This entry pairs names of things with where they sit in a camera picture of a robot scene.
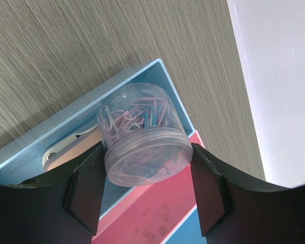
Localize clear jar of paperclips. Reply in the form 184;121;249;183
97;83;193;187

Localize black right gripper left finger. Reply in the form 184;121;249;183
0;143;106;243

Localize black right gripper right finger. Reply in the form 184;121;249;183
191;143;305;243

